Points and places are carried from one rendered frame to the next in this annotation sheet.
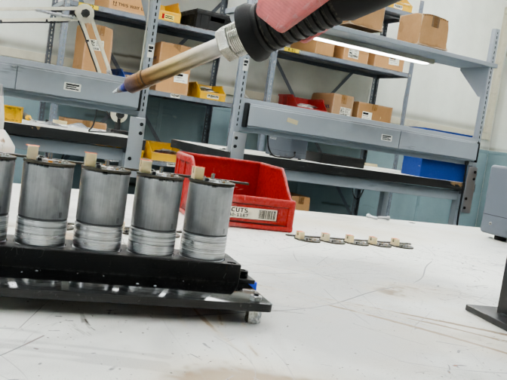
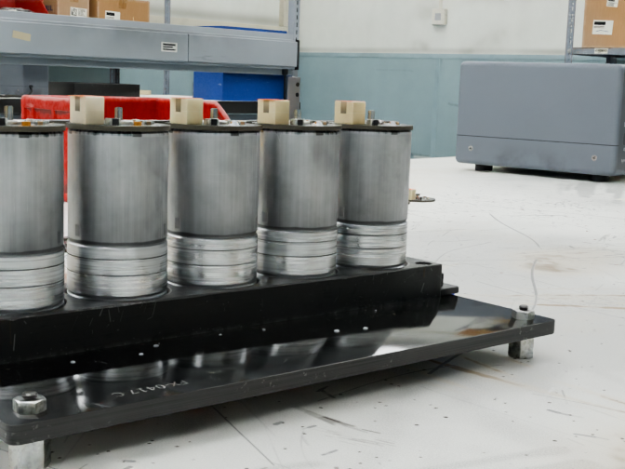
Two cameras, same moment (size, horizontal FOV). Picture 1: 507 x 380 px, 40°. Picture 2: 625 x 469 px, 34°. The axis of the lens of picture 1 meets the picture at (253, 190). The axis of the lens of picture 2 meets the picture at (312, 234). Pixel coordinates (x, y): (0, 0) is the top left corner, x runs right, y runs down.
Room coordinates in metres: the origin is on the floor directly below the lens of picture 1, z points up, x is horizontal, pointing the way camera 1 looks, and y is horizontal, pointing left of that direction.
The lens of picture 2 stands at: (0.09, 0.15, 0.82)
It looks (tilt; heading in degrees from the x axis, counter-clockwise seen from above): 8 degrees down; 339
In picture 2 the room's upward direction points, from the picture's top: 2 degrees clockwise
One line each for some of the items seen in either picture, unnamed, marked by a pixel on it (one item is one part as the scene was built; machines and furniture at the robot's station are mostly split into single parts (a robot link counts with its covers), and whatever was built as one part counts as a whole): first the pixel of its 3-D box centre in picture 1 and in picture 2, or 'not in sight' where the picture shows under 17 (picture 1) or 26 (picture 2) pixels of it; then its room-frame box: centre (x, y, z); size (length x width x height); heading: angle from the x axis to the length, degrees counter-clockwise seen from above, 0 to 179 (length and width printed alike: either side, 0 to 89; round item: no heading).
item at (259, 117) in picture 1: (369, 136); (143, 48); (3.18, -0.49, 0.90); 1.30 x 0.06 x 0.12; 117
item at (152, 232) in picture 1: (154, 220); (294, 211); (0.36, 0.05, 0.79); 0.02 x 0.02 x 0.05
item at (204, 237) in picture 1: (205, 225); (366, 207); (0.37, 0.02, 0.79); 0.02 x 0.02 x 0.05
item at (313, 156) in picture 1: (334, 159); (92, 89); (3.32, -0.36, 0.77); 0.24 x 0.16 x 0.04; 116
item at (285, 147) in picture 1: (286, 147); (14, 79); (3.17, -0.12, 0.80); 0.15 x 0.12 x 0.10; 46
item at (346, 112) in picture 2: (199, 173); (352, 113); (0.36, 0.03, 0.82); 0.01 x 0.01 x 0.01; 19
